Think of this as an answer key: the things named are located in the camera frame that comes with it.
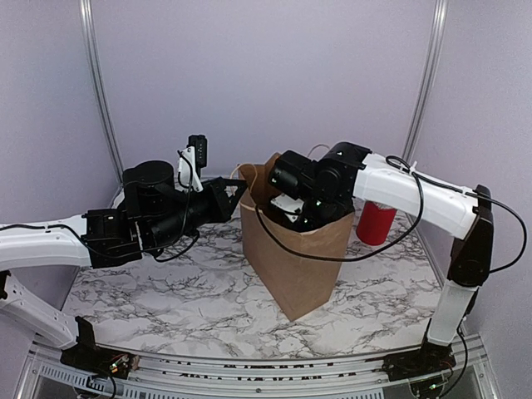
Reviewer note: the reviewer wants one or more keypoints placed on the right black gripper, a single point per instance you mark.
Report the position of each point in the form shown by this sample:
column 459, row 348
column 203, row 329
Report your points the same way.
column 286, row 224

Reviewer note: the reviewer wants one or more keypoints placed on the brown paper bag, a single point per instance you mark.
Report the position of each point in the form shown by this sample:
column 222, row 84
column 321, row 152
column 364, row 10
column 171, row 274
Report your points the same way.
column 299, row 269

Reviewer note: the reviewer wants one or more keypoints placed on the left aluminium frame post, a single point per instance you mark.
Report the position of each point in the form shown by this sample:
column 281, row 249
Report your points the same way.
column 89, row 34

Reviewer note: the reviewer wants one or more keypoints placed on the front aluminium rail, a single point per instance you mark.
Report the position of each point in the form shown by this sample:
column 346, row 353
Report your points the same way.
column 169, row 376

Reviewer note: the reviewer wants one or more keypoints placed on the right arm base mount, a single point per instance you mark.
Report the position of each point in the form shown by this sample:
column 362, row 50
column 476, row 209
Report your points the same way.
column 426, row 359

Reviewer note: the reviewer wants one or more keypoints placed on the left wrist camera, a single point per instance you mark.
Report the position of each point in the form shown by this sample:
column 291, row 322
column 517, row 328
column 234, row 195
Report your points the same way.
column 191, row 161

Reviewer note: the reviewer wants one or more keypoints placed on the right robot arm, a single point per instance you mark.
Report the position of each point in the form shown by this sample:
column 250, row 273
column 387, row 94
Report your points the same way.
column 316, row 192

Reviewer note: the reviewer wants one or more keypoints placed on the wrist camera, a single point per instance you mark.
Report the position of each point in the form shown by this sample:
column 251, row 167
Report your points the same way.
column 288, row 205
column 191, row 161

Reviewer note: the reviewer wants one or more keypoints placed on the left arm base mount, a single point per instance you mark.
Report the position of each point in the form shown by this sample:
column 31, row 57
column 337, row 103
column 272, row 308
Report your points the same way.
column 86, row 355

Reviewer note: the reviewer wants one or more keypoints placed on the aluminium frame post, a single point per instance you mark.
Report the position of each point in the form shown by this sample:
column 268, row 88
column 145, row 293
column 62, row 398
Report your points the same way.
column 428, row 76
column 89, row 34

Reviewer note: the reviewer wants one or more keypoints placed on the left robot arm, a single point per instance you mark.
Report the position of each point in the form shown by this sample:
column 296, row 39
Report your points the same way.
column 160, row 206

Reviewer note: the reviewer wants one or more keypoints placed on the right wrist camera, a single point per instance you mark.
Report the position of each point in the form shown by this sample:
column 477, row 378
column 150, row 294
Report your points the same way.
column 288, row 205

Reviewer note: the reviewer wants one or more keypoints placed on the right aluminium frame post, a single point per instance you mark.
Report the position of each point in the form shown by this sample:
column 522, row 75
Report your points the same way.
column 428, row 76

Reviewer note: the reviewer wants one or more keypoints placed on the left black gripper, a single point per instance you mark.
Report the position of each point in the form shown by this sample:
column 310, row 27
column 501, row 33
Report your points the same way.
column 223, row 208

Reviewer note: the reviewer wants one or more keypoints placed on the red cup with sugar packets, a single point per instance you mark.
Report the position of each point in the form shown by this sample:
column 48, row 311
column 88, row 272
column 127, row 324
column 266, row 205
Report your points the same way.
column 375, row 223

